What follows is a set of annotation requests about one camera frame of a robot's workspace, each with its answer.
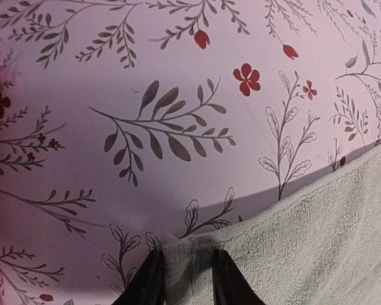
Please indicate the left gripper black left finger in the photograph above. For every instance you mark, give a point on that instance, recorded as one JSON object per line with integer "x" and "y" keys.
{"x": 147, "y": 286}

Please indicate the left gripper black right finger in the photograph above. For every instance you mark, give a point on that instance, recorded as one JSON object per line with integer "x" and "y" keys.
{"x": 229, "y": 285}

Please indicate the green towel with panda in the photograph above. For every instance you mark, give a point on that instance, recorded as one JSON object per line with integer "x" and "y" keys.
{"x": 320, "y": 245}

